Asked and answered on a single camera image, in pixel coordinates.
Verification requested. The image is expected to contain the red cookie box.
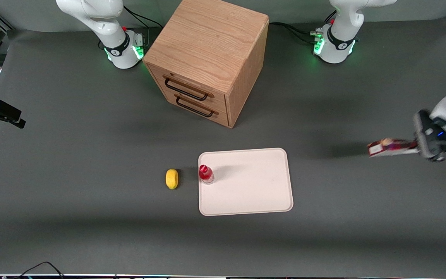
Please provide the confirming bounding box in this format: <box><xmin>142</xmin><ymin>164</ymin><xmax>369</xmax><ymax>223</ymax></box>
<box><xmin>367</xmin><ymin>138</ymin><xmax>420</xmax><ymax>158</ymax></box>

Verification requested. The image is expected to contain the beige plastic tray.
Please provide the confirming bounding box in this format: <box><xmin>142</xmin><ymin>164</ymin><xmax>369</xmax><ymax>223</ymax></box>
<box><xmin>198</xmin><ymin>147</ymin><xmax>294</xmax><ymax>217</ymax></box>

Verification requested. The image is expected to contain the yellow lemon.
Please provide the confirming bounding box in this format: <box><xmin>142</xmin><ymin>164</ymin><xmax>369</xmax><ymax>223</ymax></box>
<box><xmin>165</xmin><ymin>168</ymin><xmax>179</xmax><ymax>190</ymax></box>

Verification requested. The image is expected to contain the small bottle with red cap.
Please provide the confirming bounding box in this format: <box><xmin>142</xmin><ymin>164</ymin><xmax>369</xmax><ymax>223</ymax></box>
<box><xmin>199</xmin><ymin>164</ymin><xmax>215</xmax><ymax>185</ymax></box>

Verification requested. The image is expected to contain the wooden drawer cabinet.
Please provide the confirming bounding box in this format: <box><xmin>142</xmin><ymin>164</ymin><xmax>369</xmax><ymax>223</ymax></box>
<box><xmin>142</xmin><ymin>0</ymin><xmax>269</xmax><ymax>129</ymax></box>

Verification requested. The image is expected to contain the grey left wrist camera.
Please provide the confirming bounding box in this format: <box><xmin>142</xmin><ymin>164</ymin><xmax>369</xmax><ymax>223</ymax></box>
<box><xmin>413</xmin><ymin>110</ymin><xmax>446</xmax><ymax>162</ymax></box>

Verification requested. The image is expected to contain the thin black cable at table edge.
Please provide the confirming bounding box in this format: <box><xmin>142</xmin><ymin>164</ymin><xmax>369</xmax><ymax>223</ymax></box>
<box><xmin>2</xmin><ymin>261</ymin><xmax>65</xmax><ymax>279</ymax></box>

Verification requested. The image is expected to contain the black cable at right arm base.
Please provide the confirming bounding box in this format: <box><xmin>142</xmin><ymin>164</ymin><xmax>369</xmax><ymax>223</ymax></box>
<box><xmin>122</xmin><ymin>5</ymin><xmax>164</xmax><ymax>39</ymax></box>

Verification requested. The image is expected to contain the black cable at arm base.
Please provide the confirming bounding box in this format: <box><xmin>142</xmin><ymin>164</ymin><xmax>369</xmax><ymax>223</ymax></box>
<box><xmin>285</xmin><ymin>26</ymin><xmax>320</xmax><ymax>45</ymax></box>
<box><xmin>122</xmin><ymin>5</ymin><xmax>164</xmax><ymax>39</ymax></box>
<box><xmin>268</xmin><ymin>21</ymin><xmax>318</xmax><ymax>36</ymax></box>

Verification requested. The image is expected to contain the black cable at left arm base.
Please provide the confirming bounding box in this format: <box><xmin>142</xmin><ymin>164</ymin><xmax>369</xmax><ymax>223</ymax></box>
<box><xmin>268</xmin><ymin>21</ymin><xmax>318</xmax><ymax>36</ymax></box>
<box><xmin>285</xmin><ymin>26</ymin><xmax>320</xmax><ymax>45</ymax></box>

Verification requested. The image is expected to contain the wooden drawer with black handle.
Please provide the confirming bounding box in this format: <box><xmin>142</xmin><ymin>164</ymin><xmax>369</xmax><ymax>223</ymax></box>
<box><xmin>167</xmin><ymin>92</ymin><xmax>229</xmax><ymax>127</ymax></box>
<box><xmin>149</xmin><ymin>66</ymin><xmax>227</xmax><ymax>110</ymax></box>

